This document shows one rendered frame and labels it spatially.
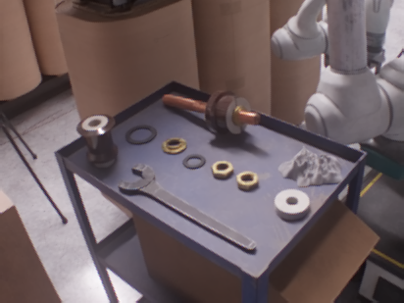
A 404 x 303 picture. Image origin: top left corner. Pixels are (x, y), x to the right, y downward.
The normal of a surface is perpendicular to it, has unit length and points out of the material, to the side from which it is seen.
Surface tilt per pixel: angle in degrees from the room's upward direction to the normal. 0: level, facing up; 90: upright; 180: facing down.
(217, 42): 90
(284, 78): 90
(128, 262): 0
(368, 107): 77
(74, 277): 0
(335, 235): 26
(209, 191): 0
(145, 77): 90
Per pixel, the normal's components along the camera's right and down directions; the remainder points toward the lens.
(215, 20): -0.04, 0.58
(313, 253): 0.26, -0.58
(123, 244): -0.07, -0.81
